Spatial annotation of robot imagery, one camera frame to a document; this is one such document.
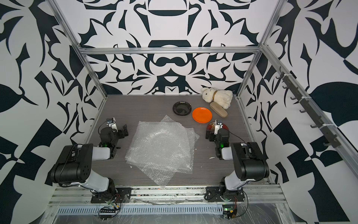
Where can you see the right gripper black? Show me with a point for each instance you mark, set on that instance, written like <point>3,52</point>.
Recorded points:
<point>212,135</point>

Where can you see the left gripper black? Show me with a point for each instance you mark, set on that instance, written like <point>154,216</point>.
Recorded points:
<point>121,134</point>

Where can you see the red floral dinner plate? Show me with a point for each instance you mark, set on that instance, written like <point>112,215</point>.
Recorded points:
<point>210,126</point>

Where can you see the orange bubble plate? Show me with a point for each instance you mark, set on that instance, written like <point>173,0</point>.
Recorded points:
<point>202,115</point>

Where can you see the clear bubble wrap sheet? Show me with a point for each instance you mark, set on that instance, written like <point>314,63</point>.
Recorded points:
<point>134,153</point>
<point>163,176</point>
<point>187,166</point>

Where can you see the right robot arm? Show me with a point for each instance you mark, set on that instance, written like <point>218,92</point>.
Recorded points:
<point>249,162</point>

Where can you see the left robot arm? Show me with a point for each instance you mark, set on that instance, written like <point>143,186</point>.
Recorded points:
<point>74,165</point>

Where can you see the tan wooden brush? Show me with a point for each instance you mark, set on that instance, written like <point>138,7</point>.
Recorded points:
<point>218,109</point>

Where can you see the white plush bunny toy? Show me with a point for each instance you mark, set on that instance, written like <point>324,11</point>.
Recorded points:
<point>221,97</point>

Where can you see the right electronics board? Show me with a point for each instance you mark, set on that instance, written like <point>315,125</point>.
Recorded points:
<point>229,211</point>

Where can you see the electronics board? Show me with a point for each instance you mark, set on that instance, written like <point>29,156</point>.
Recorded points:
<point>229,211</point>
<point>108,212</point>

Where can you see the left electronics board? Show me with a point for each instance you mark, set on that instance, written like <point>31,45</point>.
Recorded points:
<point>108,212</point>

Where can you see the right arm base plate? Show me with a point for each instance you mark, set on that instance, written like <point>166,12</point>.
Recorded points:
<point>221,194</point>

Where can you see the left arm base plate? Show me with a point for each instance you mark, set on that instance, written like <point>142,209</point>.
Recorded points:
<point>119,195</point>

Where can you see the aluminium frame rail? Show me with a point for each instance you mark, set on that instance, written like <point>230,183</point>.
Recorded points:
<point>168,50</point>

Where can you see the black wall hook rail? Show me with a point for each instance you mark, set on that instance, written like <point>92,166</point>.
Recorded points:
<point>310,108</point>

